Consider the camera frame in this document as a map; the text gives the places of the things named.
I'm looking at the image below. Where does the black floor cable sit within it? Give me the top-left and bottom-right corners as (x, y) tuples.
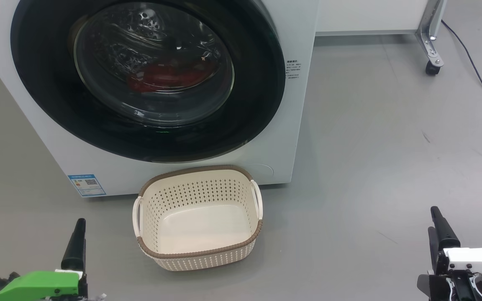
(441, 20), (482, 115)

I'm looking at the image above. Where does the metal partition leg bracket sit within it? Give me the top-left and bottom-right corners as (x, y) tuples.
(416, 0), (448, 67)

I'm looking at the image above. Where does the red clothing with white trim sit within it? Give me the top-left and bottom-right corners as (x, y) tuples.
(127, 59), (216, 93)

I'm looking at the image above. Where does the cream perforated laundry basket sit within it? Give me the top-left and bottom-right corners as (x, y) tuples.
(132, 165), (264, 272)

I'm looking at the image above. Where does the round filter cover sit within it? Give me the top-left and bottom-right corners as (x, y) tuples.
(247, 163), (274, 184)

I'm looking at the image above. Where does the stainless steel washing machine drum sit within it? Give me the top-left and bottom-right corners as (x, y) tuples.
(76, 2), (231, 84)

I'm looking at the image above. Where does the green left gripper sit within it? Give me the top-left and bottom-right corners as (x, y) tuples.
(0, 218), (87, 301)

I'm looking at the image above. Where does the blue energy label sticker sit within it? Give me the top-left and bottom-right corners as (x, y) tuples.
(68, 174), (107, 197)

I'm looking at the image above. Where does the white front-load washing machine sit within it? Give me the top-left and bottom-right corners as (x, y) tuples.
(0, 0), (320, 198)

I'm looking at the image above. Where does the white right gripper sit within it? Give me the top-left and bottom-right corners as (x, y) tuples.
(417, 206), (482, 301)

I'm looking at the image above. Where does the white partition panel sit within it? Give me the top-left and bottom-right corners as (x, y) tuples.
(315, 0), (430, 36)

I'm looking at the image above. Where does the black-rimmed glass washer door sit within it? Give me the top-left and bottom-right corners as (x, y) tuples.
(10, 0), (286, 163)

